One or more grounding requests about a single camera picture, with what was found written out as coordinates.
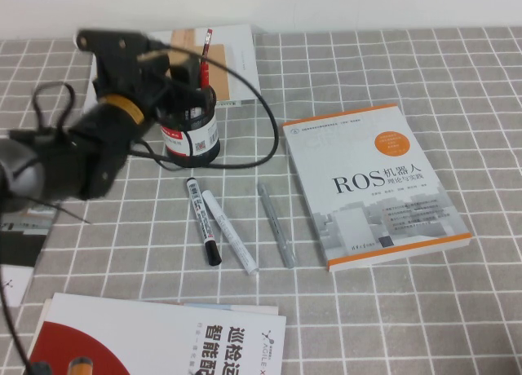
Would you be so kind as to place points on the white paper sheet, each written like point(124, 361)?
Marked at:
point(20, 289)

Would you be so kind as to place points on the black white whiteboard marker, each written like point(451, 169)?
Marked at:
point(202, 222)

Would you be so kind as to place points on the grey pen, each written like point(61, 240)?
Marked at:
point(277, 228)

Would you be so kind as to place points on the white orange ROS book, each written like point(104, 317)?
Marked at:
point(367, 212)

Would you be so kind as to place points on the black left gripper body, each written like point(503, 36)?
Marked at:
point(130, 77)

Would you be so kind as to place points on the black mesh pen holder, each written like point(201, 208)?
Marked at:
point(195, 157)

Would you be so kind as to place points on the photo brochure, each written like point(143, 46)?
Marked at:
point(20, 244)

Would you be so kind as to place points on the red white AgileX brochure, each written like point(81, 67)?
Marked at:
point(163, 334)

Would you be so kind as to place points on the grey checked tablecloth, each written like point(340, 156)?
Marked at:
point(367, 310)

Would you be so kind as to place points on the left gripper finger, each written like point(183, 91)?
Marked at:
point(191, 98)
point(185, 71)

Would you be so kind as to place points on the red pencil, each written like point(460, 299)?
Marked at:
point(207, 45)

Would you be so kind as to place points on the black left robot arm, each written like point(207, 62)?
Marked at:
point(81, 146)

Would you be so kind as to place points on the brown kraft notebook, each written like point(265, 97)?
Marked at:
point(220, 77)

